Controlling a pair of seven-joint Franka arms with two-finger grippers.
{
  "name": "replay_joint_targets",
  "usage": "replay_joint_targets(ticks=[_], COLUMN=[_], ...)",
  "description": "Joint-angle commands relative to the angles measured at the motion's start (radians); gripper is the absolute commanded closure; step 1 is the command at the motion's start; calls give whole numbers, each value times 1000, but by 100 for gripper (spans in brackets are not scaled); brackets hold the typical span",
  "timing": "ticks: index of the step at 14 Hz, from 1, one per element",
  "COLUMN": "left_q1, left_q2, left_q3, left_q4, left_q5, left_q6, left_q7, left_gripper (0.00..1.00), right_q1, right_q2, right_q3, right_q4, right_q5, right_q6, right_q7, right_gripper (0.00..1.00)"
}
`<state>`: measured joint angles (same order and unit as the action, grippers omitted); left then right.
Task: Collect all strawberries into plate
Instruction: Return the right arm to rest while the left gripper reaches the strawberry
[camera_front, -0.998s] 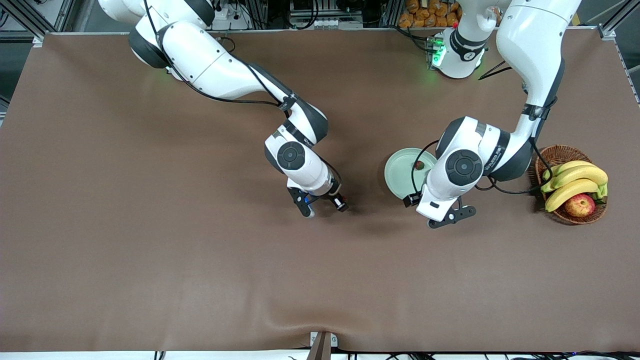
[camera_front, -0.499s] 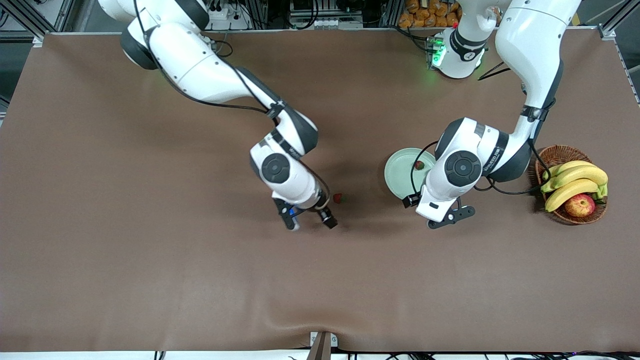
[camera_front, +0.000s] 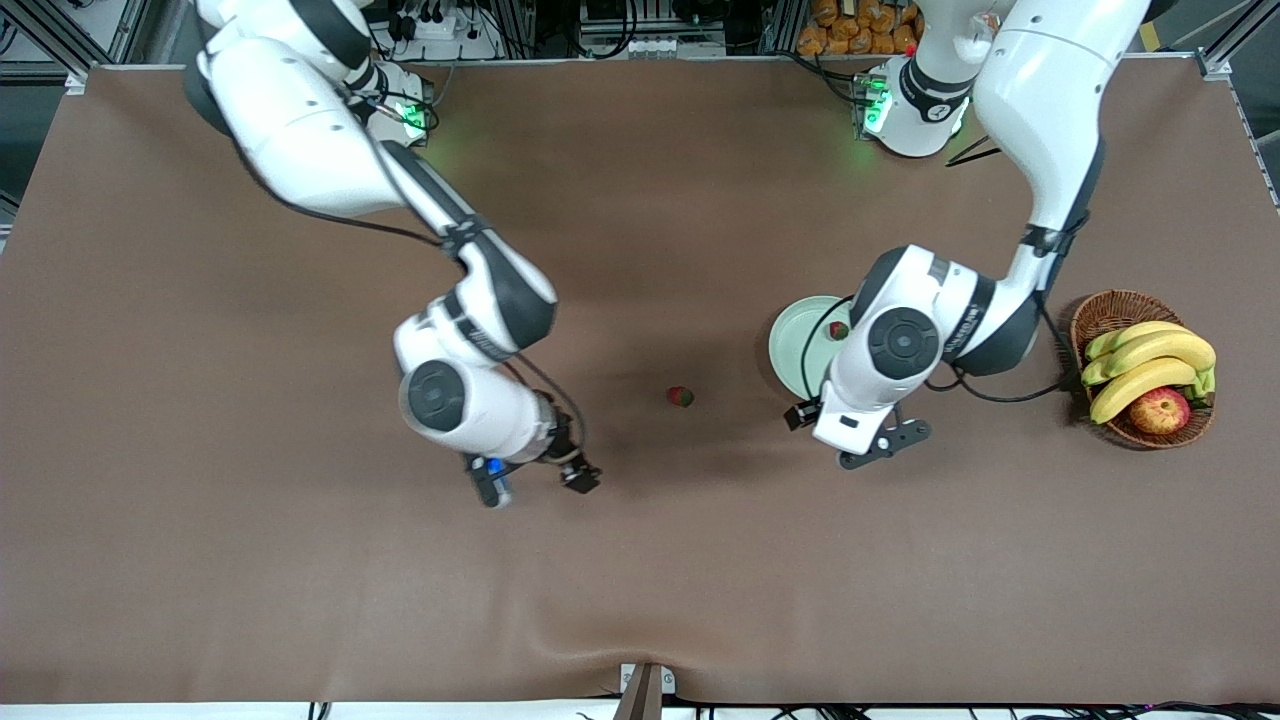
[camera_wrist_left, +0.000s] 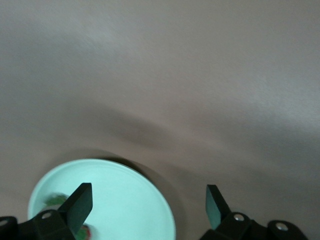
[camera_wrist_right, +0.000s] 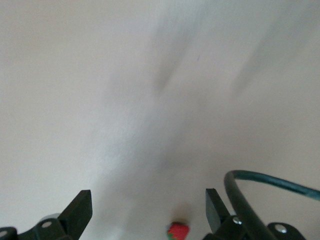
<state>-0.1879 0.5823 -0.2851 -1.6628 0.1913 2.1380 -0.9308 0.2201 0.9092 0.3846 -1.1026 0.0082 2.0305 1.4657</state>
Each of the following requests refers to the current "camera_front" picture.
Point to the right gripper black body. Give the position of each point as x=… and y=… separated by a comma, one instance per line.
x=561, y=446

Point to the red strawberry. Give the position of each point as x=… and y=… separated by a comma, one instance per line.
x=838, y=330
x=680, y=397

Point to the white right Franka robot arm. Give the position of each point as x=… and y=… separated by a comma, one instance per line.
x=290, y=130

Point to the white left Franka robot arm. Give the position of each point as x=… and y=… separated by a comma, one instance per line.
x=1050, y=90

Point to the pale green round plate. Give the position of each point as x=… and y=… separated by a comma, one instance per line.
x=795, y=350

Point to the brown table mat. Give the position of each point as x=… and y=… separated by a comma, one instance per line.
x=640, y=560

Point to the brown mounting bar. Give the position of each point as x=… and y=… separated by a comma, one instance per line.
x=640, y=700

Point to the brown wicker basket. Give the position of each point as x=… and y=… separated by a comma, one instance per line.
x=1105, y=318

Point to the red yellow apple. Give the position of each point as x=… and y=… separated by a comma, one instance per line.
x=1160, y=412

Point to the yellow banana bunch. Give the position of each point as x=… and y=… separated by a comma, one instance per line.
x=1160, y=350

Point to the orange-brown bread rolls pile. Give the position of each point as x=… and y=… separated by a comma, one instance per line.
x=850, y=30

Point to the white terminal strip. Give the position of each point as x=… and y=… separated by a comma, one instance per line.
x=660, y=47

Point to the white power strip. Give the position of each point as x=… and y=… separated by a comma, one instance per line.
x=450, y=28

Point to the grey metal mounting bracket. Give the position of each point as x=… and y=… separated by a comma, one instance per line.
x=668, y=680

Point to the aluminium frame profile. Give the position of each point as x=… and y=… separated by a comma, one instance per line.
x=1240, y=30
x=40, y=30

